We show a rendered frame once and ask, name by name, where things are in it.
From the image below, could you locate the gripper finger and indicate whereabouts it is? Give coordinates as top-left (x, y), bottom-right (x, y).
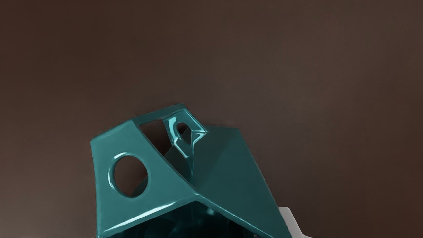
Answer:
top-left (278, 207), bottom-right (312, 238)

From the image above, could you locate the teal faceted mug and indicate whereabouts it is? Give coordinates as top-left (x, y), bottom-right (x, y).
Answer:
top-left (90, 103), bottom-right (293, 238)

